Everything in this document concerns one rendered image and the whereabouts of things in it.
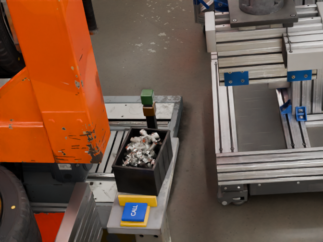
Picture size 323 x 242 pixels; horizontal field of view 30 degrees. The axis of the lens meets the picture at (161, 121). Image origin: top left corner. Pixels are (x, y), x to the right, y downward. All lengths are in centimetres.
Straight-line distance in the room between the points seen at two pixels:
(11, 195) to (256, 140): 102
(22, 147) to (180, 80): 140
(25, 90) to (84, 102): 19
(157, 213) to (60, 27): 64
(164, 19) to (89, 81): 201
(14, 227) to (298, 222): 112
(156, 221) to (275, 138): 81
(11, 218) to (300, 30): 113
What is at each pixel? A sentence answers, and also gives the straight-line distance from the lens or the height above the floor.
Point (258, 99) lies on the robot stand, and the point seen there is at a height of 21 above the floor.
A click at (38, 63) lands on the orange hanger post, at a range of 179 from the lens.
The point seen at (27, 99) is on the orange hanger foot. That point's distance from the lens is 192.
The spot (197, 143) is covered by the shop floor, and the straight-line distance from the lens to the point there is 281.
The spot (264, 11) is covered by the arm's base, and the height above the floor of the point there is 83.
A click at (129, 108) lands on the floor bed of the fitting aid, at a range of 295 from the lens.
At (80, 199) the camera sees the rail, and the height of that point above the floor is 39.
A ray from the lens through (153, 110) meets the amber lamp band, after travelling 204.
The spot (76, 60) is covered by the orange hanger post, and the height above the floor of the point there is 92.
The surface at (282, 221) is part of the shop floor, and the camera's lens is 245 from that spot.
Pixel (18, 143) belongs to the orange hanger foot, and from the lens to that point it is 202.
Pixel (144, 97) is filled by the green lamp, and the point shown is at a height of 65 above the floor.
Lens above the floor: 181
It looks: 38 degrees down
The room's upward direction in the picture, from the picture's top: 9 degrees counter-clockwise
